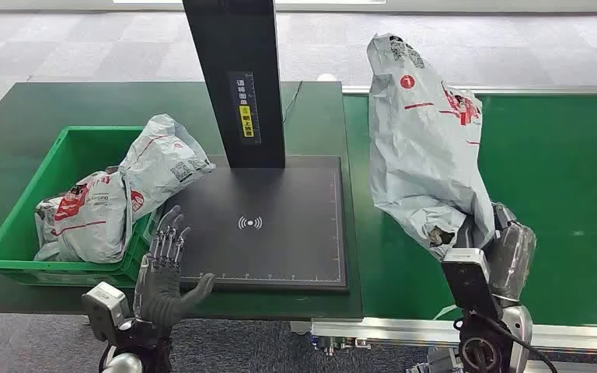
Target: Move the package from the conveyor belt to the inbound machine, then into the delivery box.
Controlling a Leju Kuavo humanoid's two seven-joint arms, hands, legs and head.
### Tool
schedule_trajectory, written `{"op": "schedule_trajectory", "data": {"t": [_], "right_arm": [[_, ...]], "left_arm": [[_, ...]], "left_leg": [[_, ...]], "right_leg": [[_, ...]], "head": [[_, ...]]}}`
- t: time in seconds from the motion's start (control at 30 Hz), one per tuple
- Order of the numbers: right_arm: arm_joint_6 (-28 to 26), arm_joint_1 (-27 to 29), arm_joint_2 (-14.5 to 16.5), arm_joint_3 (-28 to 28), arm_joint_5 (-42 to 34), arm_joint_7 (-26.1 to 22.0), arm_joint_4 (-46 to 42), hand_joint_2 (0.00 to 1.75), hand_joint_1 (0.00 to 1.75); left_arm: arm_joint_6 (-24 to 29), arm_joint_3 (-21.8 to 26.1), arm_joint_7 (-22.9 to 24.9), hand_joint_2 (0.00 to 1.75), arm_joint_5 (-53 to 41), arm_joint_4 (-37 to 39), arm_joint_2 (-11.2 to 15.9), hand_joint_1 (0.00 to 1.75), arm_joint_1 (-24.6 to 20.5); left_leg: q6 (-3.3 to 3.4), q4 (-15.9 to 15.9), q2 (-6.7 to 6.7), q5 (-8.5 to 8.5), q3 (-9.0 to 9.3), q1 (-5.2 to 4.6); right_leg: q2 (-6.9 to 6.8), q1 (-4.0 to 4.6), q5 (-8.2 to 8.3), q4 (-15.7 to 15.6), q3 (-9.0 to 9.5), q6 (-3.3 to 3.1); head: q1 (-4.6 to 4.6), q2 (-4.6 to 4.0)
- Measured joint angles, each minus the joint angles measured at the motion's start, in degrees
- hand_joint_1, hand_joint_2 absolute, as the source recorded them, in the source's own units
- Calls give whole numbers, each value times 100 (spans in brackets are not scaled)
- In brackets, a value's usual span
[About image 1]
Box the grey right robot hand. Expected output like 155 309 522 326
455 202 537 305

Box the green conveyor belt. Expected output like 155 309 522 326
343 94 597 329

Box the thin black cable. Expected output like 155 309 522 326
282 80 304 125

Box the black scanner pad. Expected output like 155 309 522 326
166 155 351 294

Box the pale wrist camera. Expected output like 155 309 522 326
441 247 504 321
81 281 131 343

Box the black scanner column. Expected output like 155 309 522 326
182 0 287 170

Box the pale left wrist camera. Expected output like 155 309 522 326
81 281 131 343

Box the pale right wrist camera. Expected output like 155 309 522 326
441 247 504 321

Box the grey courier bag with red print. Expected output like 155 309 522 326
33 170 134 265

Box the large grey courier bag package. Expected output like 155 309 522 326
366 33 497 262

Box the green plastic crate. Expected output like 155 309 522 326
0 125 163 289

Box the grey courier bag with QR code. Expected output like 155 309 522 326
117 113 217 223

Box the column label with yellow sticker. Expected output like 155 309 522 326
227 71 263 147

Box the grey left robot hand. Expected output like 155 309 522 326
133 205 217 326

